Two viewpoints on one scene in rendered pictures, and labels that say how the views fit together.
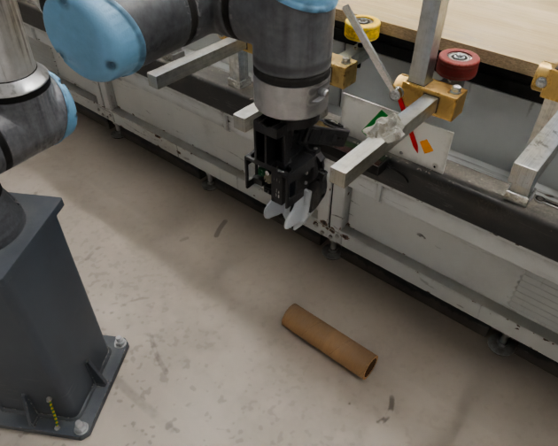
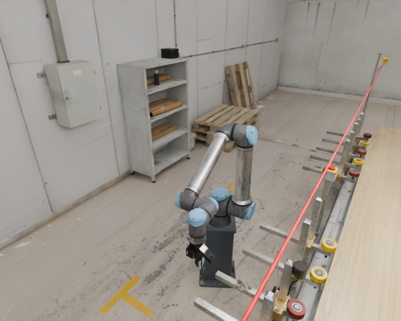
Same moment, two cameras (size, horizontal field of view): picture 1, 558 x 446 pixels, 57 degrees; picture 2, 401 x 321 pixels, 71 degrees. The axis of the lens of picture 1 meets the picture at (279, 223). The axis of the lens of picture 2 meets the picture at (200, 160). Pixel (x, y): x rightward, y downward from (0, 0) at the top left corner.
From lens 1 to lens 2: 1.41 m
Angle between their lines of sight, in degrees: 68
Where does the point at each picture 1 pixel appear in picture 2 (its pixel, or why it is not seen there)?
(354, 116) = not seen: hidden behind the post
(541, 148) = (205, 305)
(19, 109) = (233, 205)
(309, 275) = not seen: outside the picture
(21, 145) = (230, 212)
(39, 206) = (231, 227)
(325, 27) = (191, 228)
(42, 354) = not seen: hidden behind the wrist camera
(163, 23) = (184, 206)
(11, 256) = (211, 228)
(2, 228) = (216, 223)
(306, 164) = (191, 251)
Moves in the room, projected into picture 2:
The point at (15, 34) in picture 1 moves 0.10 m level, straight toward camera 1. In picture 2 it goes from (241, 191) to (230, 195)
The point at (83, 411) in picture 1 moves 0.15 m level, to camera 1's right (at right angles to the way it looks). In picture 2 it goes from (207, 281) to (209, 297)
